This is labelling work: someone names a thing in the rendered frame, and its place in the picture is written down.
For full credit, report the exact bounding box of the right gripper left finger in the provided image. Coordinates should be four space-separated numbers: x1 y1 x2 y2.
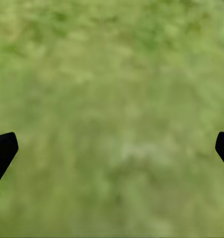
0 132 19 180

